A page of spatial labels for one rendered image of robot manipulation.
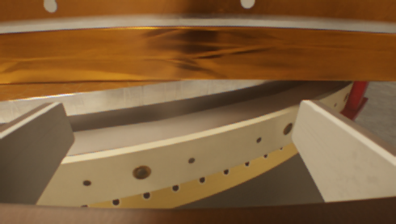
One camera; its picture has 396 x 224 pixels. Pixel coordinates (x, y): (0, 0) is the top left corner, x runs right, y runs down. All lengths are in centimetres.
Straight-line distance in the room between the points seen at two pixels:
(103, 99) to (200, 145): 9
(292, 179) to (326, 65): 19
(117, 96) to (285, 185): 27
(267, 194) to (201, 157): 16
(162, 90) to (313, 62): 14
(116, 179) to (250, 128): 12
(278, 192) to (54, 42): 32
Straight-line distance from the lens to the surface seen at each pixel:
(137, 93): 18
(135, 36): 18
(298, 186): 37
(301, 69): 21
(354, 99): 38
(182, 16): 17
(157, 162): 17
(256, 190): 30
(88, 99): 19
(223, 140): 18
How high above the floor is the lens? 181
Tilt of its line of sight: 29 degrees down
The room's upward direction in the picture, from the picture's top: straight up
